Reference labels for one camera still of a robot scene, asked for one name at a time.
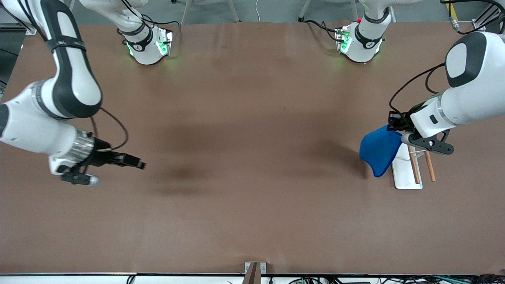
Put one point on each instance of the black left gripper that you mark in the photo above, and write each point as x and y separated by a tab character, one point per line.
397	120

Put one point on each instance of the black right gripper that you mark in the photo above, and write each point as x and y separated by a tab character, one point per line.
101	157

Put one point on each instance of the blue towel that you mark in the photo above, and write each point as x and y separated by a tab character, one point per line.
378	152

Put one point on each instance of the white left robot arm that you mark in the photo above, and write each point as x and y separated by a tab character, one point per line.
473	90

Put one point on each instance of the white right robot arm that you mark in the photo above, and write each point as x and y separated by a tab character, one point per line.
23	130

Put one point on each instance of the wooden rack rod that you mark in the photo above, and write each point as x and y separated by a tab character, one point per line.
415	169
431	169

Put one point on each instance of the white left base connector box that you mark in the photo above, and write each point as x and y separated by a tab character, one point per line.
343	39

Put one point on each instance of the white base connector box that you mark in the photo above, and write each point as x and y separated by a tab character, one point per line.
343	39
165	41

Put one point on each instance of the white right base connector box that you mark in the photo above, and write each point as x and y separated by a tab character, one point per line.
165	41

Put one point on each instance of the brown paper table cover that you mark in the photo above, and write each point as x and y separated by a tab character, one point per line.
252	197

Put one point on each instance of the white stand leg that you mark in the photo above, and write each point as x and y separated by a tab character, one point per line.
305	10
186	10
233	10

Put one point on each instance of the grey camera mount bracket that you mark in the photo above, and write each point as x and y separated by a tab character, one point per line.
252	274

